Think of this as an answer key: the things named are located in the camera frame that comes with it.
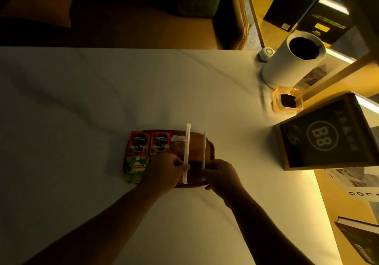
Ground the clear small sachet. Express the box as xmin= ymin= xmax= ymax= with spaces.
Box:
xmin=171 ymin=135 xmax=187 ymax=156

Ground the black hardcover book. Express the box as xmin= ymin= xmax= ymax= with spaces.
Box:
xmin=334 ymin=216 xmax=379 ymax=265

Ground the person's left hand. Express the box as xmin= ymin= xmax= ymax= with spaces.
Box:
xmin=144 ymin=153 xmax=190 ymax=197

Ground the black sign in wooden frame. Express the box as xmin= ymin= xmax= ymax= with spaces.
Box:
xmin=273 ymin=92 xmax=379 ymax=171

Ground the red instant coffee sachet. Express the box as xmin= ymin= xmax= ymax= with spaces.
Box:
xmin=150 ymin=132 xmax=172 ymax=155
xmin=128 ymin=131 xmax=151 ymax=157

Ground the person's left forearm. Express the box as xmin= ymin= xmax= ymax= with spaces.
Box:
xmin=22 ymin=182 xmax=166 ymax=265

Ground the white cylindrical table lamp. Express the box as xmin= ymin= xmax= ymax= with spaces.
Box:
xmin=261 ymin=31 xmax=327 ymax=90

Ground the black flat book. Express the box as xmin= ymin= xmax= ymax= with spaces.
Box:
xmin=263 ymin=0 xmax=329 ymax=32

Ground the black book with yellow label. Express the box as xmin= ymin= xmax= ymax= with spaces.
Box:
xmin=293 ymin=0 xmax=354 ymax=48

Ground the small white round device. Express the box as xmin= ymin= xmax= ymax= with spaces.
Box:
xmin=259 ymin=47 xmax=276 ymax=62

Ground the green tea bag packet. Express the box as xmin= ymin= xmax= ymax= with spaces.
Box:
xmin=124 ymin=155 xmax=150 ymax=184

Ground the brown wooden tray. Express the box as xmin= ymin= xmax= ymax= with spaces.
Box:
xmin=123 ymin=130 xmax=216 ymax=188

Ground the person's right forearm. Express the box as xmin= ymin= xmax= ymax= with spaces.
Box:
xmin=223 ymin=188 xmax=316 ymax=265

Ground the dark upholstered sofa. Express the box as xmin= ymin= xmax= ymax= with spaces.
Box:
xmin=0 ymin=0 xmax=248 ymax=51

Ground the person's right hand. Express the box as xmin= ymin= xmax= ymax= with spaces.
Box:
xmin=202 ymin=159 xmax=246 ymax=208

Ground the amber glass ashtray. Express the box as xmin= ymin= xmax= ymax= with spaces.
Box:
xmin=272 ymin=87 xmax=304 ymax=115

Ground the white printed magazine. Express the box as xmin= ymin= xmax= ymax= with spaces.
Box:
xmin=324 ymin=167 xmax=379 ymax=202

